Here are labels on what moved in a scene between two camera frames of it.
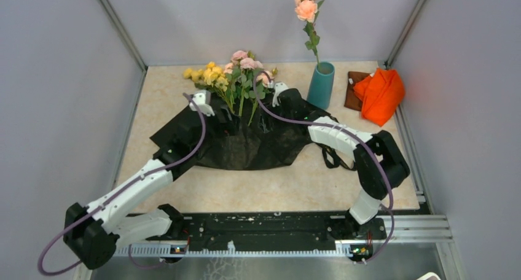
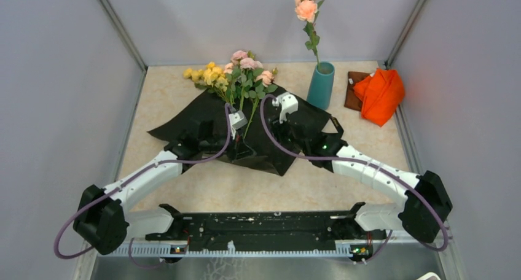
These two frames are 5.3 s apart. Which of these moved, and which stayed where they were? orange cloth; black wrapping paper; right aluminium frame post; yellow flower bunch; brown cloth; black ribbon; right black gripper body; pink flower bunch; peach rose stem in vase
Moved: right black gripper body; black ribbon; black wrapping paper
Stayed: peach rose stem in vase; right aluminium frame post; pink flower bunch; yellow flower bunch; brown cloth; orange cloth
